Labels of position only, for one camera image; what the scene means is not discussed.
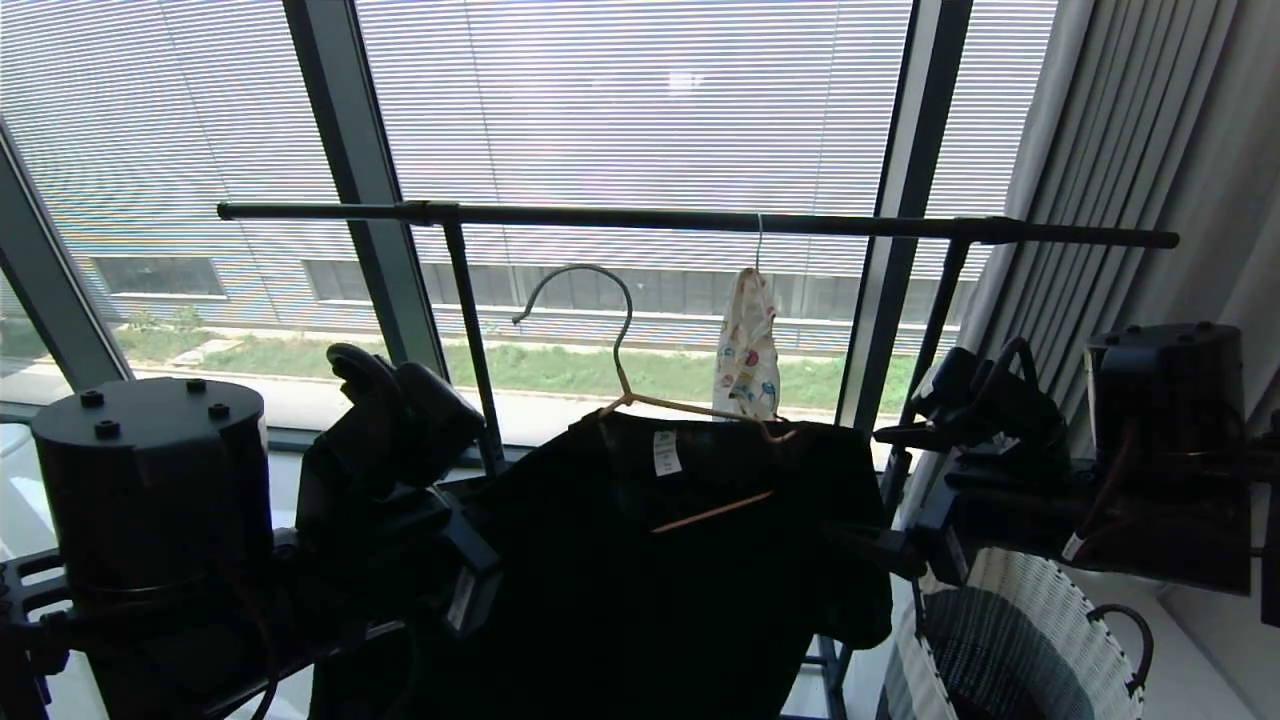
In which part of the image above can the black clothes rack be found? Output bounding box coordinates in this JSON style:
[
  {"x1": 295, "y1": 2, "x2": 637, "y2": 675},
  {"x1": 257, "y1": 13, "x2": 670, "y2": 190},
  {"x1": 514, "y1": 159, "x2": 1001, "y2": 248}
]
[{"x1": 217, "y1": 203, "x2": 1181, "y2": 720}]

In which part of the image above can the white laundry basket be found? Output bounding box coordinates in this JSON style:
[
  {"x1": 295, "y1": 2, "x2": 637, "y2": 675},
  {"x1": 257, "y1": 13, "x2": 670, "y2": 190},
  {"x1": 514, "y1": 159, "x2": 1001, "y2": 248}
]
[{"x1": 878, "y1": 548, "x2": 1156, "y2": 720}]

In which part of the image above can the cream printed garment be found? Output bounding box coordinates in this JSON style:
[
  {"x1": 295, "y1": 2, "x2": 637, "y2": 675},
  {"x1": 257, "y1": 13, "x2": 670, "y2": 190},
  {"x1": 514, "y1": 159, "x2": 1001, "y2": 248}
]
[{"x1": 712, "y1": 268, "x2": 781, "y2": 421}]

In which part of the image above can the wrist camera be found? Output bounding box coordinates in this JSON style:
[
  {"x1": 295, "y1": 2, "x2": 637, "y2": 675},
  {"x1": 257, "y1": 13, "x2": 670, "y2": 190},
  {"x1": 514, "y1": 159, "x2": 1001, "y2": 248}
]
[
  {"x1": 297, "y1": 343, "x2": 487, "y2": 526},
  {"x1": 905, "y1": 338, "x2": 1069, "y2": 451}
]

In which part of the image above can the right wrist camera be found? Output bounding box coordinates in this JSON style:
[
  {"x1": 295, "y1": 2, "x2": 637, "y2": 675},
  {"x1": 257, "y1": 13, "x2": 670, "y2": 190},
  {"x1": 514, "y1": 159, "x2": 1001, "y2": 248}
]
[{"x1": 905, "y1": 338, "x2": 1069, "y2": 451}]

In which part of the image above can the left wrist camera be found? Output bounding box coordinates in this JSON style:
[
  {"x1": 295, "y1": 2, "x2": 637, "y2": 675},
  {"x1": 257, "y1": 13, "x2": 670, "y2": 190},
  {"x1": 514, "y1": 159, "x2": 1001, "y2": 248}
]
[{"x1": 297, "y1": 343, "x2": 487, "y2": 526}]

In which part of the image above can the window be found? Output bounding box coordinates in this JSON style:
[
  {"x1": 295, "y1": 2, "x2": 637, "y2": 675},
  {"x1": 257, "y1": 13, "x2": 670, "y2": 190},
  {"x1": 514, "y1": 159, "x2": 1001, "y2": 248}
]
[{"x1": 0, "y1": 0, "x2": 1061, "y2": 471}]

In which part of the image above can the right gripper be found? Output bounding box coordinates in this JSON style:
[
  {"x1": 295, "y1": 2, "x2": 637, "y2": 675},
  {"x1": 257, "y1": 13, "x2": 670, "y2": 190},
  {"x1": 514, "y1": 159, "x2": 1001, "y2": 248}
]
[{"x1": 822, "y1": 424, "x2": 1086, "y2": 589}]

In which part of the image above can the beige curtain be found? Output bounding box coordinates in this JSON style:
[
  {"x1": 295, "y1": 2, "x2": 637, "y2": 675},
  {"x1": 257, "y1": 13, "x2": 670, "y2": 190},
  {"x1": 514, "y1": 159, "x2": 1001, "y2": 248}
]
[{"x1": 900, "y1": 0, "x2": 1280, "y2": 481}]

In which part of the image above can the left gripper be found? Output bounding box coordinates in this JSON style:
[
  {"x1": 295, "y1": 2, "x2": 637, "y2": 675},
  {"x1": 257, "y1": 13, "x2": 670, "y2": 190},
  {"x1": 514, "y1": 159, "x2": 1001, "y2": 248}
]
[{"x1": 300, "y1": 485, "x2": 503, "y2": 641}]

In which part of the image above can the black garment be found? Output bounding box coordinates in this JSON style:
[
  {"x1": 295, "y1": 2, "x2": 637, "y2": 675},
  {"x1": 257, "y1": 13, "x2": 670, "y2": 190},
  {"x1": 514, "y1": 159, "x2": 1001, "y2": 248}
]
[{"x1": 310, "y1": 410, "x2": 894, "y2": 720}]

